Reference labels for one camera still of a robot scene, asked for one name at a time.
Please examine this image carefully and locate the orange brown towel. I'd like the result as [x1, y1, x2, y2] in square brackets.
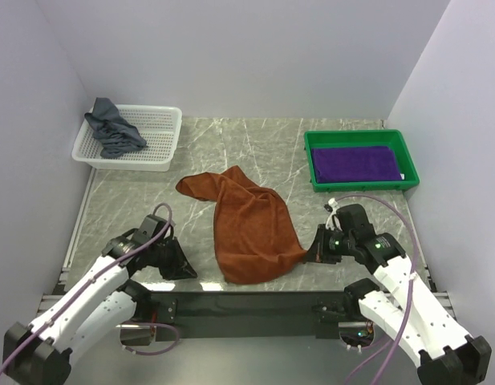
[176, 165, 306, 285]

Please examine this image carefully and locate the black base beam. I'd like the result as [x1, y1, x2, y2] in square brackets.
[126, 291, 367, 339]

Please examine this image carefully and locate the purple towel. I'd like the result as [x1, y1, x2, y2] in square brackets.
[311, 146, 402, 183]

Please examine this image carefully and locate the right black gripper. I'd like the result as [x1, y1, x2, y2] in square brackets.
[302, 223, 355, 264]

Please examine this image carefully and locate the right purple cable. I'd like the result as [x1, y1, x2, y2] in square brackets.
[335, 192, 419, 385]

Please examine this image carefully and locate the white plastic basket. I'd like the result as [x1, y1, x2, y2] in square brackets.
[71, 104, 182, 172]

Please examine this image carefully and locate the green plastic tray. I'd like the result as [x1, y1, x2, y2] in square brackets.
[304, 129, 420, 193]

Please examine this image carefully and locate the aluminium frame rail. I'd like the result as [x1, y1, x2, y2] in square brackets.
[37, 295, 443, 346]

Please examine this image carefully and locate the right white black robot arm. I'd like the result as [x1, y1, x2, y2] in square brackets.
[305, 199, 492, 384]

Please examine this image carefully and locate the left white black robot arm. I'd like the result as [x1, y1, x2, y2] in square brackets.
[0, 213, 197, 384]

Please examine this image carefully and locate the grey towel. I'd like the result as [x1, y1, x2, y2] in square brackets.
[84, 98, 148, 159]

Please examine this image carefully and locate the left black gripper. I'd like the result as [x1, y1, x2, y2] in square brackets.
[149, 236, 197, 280]

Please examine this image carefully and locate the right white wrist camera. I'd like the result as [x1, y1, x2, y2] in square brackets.
[324, 198, 339, 230]

